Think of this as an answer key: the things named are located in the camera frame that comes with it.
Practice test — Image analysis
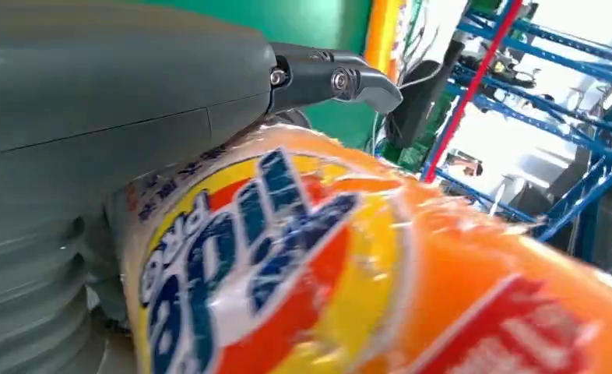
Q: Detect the red pole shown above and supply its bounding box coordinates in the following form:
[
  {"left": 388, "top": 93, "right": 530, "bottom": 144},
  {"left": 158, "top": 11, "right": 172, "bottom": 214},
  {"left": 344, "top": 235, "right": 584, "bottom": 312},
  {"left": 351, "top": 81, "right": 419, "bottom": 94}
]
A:
[{"left": 421, "top": 0, "right": 524, "bottom": 185}]

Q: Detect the ribbed grey left arm sleeve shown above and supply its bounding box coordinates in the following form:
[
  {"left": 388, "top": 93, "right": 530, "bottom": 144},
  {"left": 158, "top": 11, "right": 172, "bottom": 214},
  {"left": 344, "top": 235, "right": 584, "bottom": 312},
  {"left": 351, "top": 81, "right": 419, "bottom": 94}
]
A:
[{"left": 0, "top": 219, "right": 132, "bottom": 374}]

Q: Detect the orange drink bottle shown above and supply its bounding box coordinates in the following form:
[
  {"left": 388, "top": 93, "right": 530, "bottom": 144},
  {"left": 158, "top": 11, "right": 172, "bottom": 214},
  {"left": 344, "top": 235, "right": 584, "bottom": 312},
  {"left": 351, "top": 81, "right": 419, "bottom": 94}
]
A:
[
  {"left": 104, "top": 123, "right": 612, "bottom": 374},
  {"left": 362, "top": 0, "right": 408, "bottom": 83}
]

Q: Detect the blue metal rack frame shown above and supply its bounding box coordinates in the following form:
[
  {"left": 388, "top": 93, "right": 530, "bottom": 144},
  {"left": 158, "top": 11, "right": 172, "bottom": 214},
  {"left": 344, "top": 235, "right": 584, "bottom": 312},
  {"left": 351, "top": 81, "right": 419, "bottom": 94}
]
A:
[{"left": 419, "top": 0, "right": 612, "bottom": 259}]

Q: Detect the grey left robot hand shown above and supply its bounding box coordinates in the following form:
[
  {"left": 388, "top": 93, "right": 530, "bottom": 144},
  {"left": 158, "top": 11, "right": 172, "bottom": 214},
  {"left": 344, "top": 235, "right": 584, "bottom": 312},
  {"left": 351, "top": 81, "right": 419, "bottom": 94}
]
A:
[{"left": 0, "top": 0, "right": 404, "bottom": 326}]

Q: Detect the black device on stand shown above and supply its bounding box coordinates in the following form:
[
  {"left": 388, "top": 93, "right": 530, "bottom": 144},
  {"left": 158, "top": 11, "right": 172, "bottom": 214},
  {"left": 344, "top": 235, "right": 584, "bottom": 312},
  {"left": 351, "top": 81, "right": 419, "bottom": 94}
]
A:
[{"left": 387, "top": 40, "right": 466, "bottom": 150}]

